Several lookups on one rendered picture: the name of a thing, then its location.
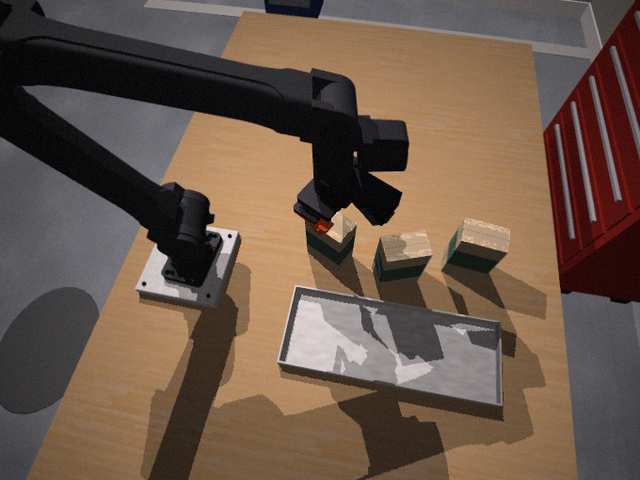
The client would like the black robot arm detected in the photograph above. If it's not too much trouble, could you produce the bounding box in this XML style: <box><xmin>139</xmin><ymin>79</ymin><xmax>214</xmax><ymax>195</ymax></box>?
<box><xmin>0</xmin><ymin>0</ymin><xmax>409</xmax><ymax>287</ymax></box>

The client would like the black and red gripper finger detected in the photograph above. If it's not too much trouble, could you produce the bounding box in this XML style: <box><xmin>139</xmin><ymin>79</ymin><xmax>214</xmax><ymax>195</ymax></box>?
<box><xmin>294</xmin><ymin>211</ymin><xmax>334</xmax><ymax>235</ymax></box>

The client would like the brown box with dark green band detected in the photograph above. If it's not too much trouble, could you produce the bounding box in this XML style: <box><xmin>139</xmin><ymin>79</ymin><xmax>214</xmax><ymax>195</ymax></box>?
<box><xmin>305</xmin><ymin>212</ymin><xmax>357</xmax><ymax>273</ymax></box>
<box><xmin>441</xmin><ymin>217</ymin><xmax>510</xmax><ymax>281</ymax></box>
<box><xmin>372</xmin><ymin>230</ymin><xmax>433</xmax><ymax>289</ymax></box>

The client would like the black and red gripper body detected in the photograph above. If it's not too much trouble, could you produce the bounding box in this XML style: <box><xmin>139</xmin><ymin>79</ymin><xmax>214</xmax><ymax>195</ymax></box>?
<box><xmin>294</xmin><ymin>169</ymin><xmax>352</xmax><ymax>224</ymax></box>

